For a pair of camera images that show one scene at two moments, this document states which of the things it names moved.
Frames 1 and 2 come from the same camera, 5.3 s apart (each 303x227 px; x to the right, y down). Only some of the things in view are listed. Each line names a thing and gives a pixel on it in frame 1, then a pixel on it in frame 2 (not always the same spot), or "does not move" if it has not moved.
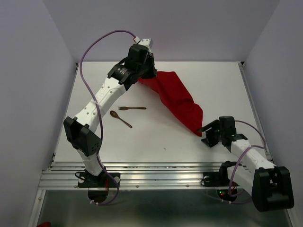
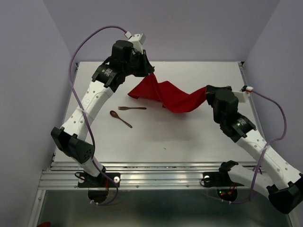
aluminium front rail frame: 145,175 does not move
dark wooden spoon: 115,115 does not move
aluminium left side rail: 64,118 does not move
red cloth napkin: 168,83 -> 173,98
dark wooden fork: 126,108 does not move
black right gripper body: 214,134 -> 211,95
